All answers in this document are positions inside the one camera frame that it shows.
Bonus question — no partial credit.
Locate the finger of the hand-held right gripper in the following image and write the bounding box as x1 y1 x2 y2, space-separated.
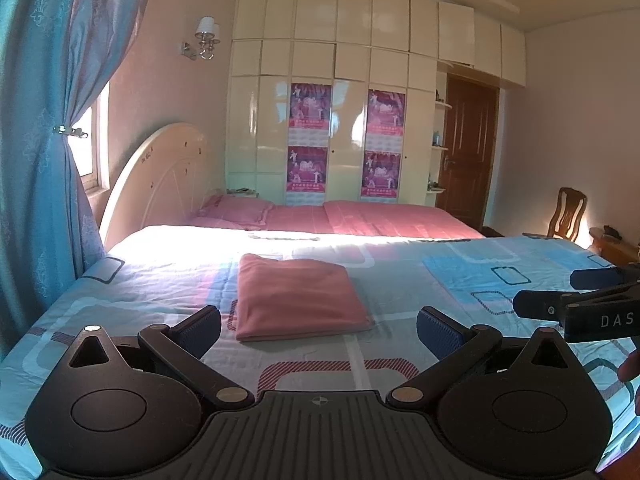
513 280 640 321
570 262 640 291

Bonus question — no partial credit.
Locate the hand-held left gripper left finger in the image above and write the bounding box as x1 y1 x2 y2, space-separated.
65 305 256 409

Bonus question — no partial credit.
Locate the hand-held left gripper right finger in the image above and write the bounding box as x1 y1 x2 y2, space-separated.
387 306 573 409

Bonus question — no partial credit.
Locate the pink long-sleeved sweater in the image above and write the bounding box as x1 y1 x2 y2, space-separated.
235 253 376 343

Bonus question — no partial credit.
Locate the person's right hand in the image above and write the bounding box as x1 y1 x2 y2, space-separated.
619 355 640 418

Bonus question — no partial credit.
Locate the wooden side table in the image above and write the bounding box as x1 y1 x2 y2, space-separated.
589 226 640 264

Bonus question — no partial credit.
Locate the blue patterned bed sheet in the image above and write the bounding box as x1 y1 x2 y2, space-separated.
0 225 640 461

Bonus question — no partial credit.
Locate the wooden chair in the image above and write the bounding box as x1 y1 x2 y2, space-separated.
522 187 588 243

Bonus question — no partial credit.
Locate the pink quilt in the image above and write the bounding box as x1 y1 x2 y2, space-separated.
260 200 486 240

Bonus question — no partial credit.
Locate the pink pillow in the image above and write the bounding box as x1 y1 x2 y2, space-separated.
192 194 276 227

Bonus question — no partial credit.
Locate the cream rounded headboard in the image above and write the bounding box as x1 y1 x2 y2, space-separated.
99 122 211 250

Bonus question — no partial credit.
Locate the brown wooden door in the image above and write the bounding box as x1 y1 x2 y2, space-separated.
435 72 501 233

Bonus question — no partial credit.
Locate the window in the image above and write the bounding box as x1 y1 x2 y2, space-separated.
67 82 111 191

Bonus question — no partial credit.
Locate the white corner shelf unit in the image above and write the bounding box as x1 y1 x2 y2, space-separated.
426 67 453 196

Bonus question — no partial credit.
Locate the cream glossy wardrobe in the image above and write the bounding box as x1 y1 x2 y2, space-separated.
224 0 528 208

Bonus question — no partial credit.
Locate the blue curtain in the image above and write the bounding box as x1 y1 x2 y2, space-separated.
0 0 161 361

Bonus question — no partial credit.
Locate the purple wall poster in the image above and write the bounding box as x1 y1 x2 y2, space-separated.
366 89 408 152
289 82 333 147
286 146 329 206
361 151 402 203

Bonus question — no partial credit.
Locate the wall lamp with white shades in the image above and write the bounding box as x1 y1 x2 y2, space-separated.
180 16 222 61

